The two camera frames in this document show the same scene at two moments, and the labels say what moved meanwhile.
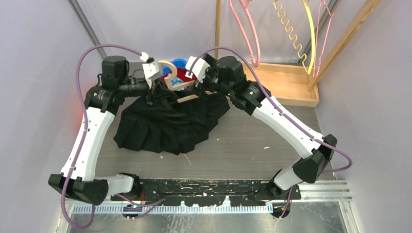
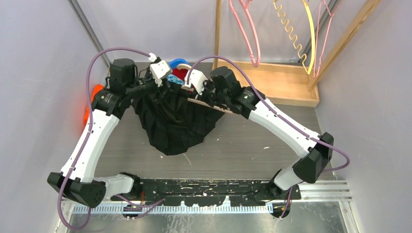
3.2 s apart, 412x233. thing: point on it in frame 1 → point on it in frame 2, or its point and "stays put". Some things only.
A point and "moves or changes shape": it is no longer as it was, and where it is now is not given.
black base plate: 209,192 stays put
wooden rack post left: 217,24 stays put
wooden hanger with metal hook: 293,37 stays put
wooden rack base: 287,83 stays put
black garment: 170,122 moves or changes shape
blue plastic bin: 179,62 moves or changes shape
